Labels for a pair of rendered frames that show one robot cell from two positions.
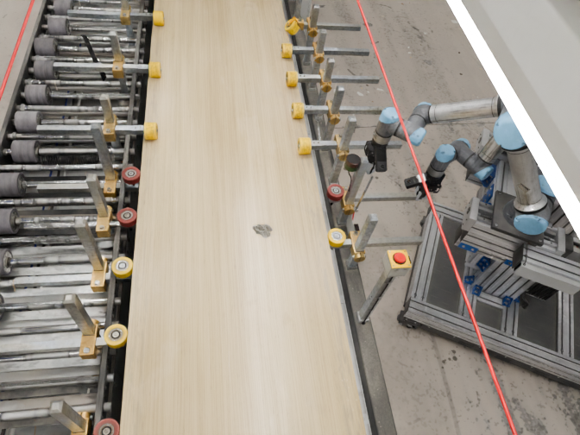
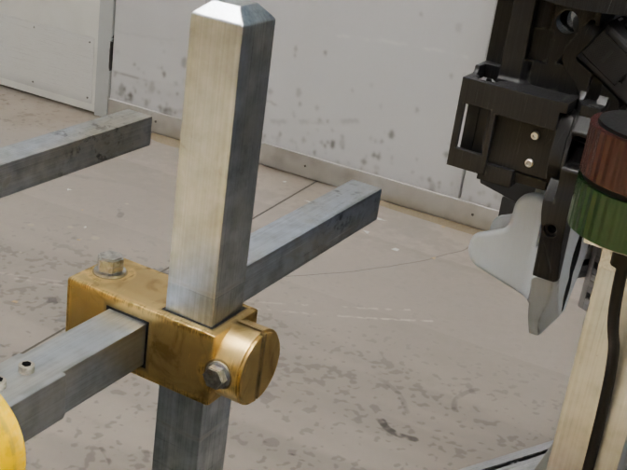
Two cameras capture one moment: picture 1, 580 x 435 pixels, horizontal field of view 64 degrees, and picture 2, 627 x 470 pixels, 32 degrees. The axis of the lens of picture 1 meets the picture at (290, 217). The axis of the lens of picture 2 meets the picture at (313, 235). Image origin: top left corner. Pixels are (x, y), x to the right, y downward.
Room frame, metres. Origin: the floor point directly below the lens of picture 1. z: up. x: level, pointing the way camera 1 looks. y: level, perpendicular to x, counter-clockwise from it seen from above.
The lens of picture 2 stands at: (1.15, 0.22, 1.29)
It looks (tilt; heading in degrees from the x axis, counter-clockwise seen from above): 23 degrees down; 313
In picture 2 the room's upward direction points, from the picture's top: 8 degrees clockwise
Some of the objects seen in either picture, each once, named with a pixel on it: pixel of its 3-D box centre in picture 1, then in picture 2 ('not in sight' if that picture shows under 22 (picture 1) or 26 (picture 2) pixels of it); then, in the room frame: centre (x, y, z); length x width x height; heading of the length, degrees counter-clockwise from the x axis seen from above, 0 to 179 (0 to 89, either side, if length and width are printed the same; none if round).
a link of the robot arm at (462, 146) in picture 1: (459, 151); not in sight; (1.58, -0.69, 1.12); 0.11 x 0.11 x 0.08; 48
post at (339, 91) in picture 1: (330, 122); not in sight; (1.85, -0.11, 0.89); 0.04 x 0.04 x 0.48; 17
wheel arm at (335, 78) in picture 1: (335, 78); not in sight; (2.15, -0.09, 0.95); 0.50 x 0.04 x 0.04; 107
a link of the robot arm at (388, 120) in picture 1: (388, 122); not in sight; (1.47, -0.31, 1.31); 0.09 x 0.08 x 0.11; 69
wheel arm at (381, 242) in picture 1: (375, 242); not in sight; (1.20, -0.41, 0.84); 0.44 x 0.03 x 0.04; 107
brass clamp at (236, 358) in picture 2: (341, 148); (172, 331); (1.63, -0.18, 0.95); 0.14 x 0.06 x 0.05; 17
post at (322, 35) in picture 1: (316, 66); not in sight; (2.33, 0.03, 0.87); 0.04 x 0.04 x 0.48; 17
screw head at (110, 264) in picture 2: not in sight; (110, 263); (1.68, -0.16, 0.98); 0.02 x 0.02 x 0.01
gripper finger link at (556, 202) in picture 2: not in sight; (564, 203); (1.44, -0.29, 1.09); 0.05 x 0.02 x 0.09; 107
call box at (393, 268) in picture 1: (395, 263); not in sight; (0.88, -0.40, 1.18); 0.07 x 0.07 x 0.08; 17
